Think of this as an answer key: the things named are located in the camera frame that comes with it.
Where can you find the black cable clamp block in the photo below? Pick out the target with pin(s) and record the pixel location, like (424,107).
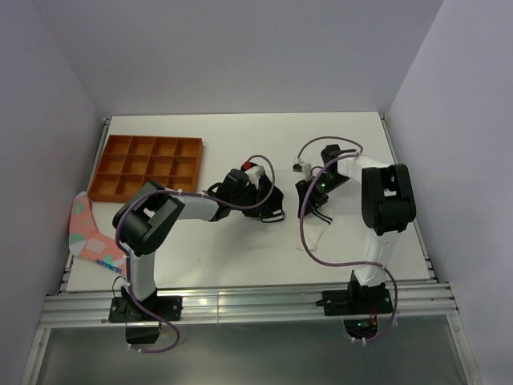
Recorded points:
(142,335)

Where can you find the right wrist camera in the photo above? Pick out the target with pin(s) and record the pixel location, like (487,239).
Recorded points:
(300,166)

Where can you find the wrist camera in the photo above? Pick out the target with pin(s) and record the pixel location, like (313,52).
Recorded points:
(300,166)
(254,171)

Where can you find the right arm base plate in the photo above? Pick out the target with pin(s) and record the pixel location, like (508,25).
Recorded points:
(344,303)

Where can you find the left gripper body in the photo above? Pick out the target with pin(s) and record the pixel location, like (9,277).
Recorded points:
(248,198)

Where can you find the pink patterned sock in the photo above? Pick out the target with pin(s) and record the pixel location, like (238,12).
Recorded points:
(86,241)

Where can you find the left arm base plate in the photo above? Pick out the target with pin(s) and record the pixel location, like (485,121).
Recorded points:
(124,310)

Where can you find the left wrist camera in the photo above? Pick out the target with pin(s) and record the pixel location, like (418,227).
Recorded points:
(254,171)

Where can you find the orange compartment tray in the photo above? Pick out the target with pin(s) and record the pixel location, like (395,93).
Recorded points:
(128,162)

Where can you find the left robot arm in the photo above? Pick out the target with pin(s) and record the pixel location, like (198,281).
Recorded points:
(143,224)

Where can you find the aluminium rail frame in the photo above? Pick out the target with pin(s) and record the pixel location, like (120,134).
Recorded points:
(258,335)

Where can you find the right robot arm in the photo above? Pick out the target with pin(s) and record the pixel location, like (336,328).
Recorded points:
(387,205)

